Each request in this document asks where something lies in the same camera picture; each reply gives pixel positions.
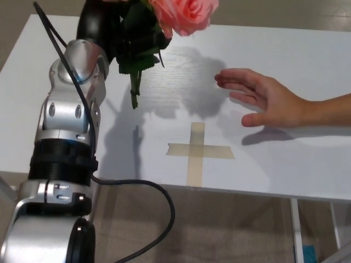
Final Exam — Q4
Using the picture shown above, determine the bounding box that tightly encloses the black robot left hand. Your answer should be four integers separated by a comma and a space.
76, 0, 171, 62

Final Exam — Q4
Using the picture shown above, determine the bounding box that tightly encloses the bare human hand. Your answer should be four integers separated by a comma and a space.
214, 68, 305, 129

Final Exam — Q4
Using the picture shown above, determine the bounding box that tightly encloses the pink artificial rose bouquet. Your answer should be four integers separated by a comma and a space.
103, 0, 220, 110

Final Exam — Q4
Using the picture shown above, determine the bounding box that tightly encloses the bare human forearm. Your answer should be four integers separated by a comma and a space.
298, 93, 351, 128

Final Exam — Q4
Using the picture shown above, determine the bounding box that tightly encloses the long beige tape strip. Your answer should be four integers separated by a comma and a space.
186, 122, 206, 187

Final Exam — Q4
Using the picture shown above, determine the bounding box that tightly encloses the white wide table leg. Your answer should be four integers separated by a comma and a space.
290, 198, 305, 263

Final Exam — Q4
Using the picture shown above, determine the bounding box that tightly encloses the white thin table leg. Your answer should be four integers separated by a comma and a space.
330, 202, 342, 247

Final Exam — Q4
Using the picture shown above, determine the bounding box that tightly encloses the teal floor marker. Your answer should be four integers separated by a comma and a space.
304, 237, 319, 263

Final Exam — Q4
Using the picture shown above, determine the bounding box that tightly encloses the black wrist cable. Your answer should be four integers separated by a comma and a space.
33, 2, 176, 263

